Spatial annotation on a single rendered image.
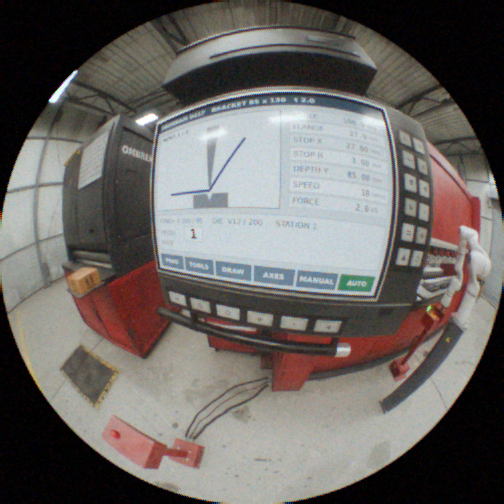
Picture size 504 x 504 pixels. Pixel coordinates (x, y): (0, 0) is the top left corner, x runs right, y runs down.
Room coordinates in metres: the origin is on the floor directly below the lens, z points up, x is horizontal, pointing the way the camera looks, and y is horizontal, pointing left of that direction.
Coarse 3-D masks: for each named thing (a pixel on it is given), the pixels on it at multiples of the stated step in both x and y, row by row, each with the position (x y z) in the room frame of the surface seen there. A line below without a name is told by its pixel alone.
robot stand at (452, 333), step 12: (468, 324) -0.03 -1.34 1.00; (444, 336) 0.11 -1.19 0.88; (456, 336) 0.02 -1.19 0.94; (432, 348) 0.14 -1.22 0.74; (444, 348) 0.05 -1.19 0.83; (432, 360) 0.07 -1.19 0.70; (420, 372) 0.08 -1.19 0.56; (432, 372) -0.01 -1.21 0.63; (408, 384) 0.08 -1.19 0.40; (420, 384) 0.00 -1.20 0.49; (396, 396) 0.07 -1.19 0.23; (408, 396) -0.01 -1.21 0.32; (384, 408) 0.04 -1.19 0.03
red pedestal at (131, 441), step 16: (112, 416) -0.05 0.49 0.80; (112, 432) -0.12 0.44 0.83; (128, 432) -0.07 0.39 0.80; (128, 448) -0.15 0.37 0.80; (144, 448) -0.10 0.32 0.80; (160, 448) -0.08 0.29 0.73; (176, 448) -0.09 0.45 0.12; (192, 448) -0.05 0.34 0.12; (144, 464) -0.18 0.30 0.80; (192, 464) -0.20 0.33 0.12
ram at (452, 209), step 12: (432, 168) 0.66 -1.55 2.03; (444, 180) 0.64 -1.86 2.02; (444, 192) 0.64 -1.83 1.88; (456, 192) 0.60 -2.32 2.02; (444, 204) 0.64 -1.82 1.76; (456, 204) 0.61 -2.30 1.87; (468, 204) 0.54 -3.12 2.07; (444, 216) 0.64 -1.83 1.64; (456, 216) 0.61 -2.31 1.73; (468, 216) 0.54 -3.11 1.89; (432, 228) 0.67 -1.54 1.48; (444, 228) 0.64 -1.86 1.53; (456, 228) 0.60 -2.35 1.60; (444, 240) 0.64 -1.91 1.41; (456, 240) 0.60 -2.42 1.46
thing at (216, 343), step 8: (208, 320) 0.97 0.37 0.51; (216, 320) 0.96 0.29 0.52; (232, 328) 0.94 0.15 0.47; (240, 328) 0.93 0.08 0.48; (248, 328) 0.93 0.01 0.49; (208, 336) 0.97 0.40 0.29; (216, 344) 0.97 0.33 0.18; (224, 344) 0.96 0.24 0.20; (232, 344) 0.96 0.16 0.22; (240, 344) 0.95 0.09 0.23; (256, 352) 0.93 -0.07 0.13
